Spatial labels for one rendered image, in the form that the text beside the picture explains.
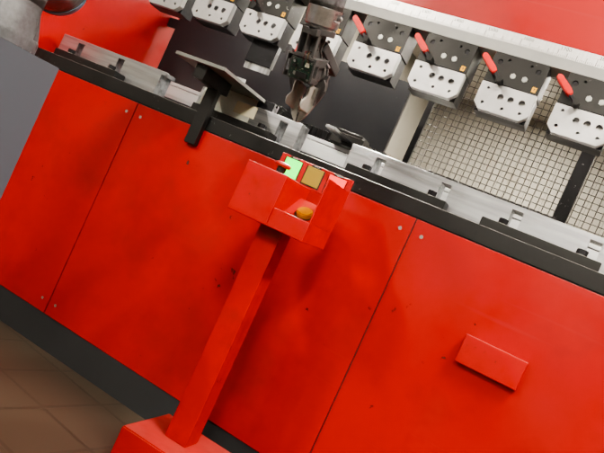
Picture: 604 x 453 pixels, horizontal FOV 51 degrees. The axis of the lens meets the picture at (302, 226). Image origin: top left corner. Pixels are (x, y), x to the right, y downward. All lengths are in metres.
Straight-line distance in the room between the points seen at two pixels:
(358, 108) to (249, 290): 1.20
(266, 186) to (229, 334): 0.35
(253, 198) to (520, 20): 0.90
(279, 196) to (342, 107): 1.14
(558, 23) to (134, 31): 1.74
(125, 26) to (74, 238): 1.07
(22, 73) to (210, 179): 0.77
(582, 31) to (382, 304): 0.88
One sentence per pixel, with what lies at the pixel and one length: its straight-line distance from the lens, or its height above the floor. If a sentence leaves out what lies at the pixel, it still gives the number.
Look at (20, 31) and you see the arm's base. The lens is 1.28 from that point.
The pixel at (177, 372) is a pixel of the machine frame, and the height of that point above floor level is 0.17.
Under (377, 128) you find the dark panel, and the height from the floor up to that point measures 1.14.
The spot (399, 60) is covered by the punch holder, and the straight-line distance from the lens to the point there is 1.91.
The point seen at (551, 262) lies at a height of 0.85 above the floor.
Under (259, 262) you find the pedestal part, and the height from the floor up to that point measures 0.58.
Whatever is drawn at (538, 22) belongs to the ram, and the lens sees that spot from 1.88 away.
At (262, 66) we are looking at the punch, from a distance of 2.09.
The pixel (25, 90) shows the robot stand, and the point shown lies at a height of 0.71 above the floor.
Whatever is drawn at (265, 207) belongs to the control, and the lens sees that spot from 1.41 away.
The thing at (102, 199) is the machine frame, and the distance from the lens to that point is 2.09.
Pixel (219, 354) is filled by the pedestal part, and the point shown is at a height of 0.35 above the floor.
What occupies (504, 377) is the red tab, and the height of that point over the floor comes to 0.57.
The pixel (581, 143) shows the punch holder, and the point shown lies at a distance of 1.77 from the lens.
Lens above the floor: 0.70
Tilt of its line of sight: level
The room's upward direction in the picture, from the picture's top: 24 degrees clockwise
